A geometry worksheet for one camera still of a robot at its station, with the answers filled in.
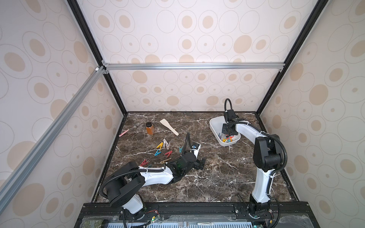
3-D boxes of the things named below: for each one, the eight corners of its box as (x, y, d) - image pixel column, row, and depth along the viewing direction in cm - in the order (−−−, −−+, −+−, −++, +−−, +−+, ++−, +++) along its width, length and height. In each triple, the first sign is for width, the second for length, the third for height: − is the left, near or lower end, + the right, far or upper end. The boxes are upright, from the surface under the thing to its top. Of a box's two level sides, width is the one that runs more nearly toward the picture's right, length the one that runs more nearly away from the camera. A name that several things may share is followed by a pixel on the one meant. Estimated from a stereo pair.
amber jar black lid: (148, 134, 108) (145, 126, 100) (149, 129, 111) (146, 121, 103) (153, 134, 108) (151, 126, 100) (154, 129, 111) (152, 121, 103)
